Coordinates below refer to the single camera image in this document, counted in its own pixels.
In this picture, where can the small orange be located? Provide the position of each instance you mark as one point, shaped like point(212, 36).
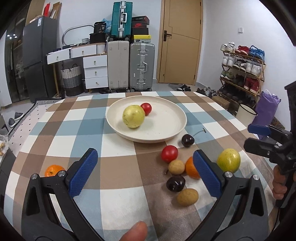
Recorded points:
point(53, 170)

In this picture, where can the brown kiwi fruit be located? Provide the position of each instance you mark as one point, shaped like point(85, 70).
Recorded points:
point(187, 197)

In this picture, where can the cream oval plate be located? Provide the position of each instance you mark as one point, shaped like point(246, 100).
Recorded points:
point(165, 121)

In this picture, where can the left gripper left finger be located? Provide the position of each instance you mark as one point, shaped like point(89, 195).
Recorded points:
point(49, 209)

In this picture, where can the yellow black box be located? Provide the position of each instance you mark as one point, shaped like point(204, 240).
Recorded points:
point(142, 38)

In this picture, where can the dark plum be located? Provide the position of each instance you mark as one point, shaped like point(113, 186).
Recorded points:
point(176, 183)

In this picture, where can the purple bag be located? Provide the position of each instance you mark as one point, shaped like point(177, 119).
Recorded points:
point(266, 108)

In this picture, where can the woven laundry basket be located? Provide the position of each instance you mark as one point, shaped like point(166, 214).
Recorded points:
point(72, 80)

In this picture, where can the left hand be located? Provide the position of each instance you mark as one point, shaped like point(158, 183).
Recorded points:
point(137, 233)

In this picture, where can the white drawer desk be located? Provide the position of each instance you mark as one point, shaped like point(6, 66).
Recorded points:
point(94, 58)

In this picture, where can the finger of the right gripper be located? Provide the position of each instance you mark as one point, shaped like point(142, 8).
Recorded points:
point(265, 148)
point(259, 130)

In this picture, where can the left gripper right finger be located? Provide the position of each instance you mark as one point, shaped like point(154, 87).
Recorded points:
point(240, 211)

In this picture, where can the wooden shoe rack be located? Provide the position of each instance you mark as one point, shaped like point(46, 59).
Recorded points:
point(242, 74)

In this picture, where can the brown longan fruit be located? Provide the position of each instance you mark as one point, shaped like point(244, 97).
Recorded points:
point(176, 167)

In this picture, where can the stacked shoe boxes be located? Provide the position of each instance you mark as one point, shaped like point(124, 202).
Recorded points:
point(140, 25)

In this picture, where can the black refrigerator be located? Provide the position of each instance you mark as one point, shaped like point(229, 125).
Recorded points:
point(39, 39)

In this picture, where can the red tomato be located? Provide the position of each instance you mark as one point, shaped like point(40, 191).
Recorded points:
point(169, 153)
point(147, 108)

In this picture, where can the checkered tablecloth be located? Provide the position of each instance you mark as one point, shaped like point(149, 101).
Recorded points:
point(128, 183)

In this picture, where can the cream enamel bucket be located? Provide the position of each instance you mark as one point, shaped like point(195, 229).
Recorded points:
point(245, 114)

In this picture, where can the silver suitcase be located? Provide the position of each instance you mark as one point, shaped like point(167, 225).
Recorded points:
point(141, 66)

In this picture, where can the large orange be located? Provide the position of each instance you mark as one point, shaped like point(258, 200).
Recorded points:
point(191, 170)

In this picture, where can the beige suitcase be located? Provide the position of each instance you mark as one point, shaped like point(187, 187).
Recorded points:
point(118, 53)

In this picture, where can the dark cherry with stem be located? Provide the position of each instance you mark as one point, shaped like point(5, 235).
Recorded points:
point(188, 140)

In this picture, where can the right hand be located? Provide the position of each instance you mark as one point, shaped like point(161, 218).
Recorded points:
point(279, 188)

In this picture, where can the green yellow guava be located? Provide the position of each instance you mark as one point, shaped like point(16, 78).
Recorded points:
point(229, 160)

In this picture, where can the wooden door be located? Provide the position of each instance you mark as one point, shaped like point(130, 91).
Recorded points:
point(180, 39)

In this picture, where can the teal suitcase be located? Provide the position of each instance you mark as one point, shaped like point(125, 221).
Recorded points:
point(121, 22)

